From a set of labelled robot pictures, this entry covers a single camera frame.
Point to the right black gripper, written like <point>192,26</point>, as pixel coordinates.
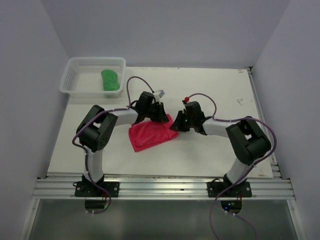
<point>177,124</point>

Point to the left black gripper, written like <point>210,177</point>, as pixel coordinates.
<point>161,116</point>

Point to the pink towel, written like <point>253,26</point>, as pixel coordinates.
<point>147,134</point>

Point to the green towel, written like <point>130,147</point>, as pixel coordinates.
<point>110,80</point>

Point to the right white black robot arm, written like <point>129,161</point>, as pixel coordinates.
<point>248,141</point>

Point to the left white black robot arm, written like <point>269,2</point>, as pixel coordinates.
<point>95,130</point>

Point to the white plastic basket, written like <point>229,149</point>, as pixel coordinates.
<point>82,77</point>

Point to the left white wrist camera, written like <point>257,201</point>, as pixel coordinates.
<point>158,94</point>

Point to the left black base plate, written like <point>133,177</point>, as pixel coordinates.
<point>88,190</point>

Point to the aluminium mounting rail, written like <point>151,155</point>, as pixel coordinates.
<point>61,187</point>

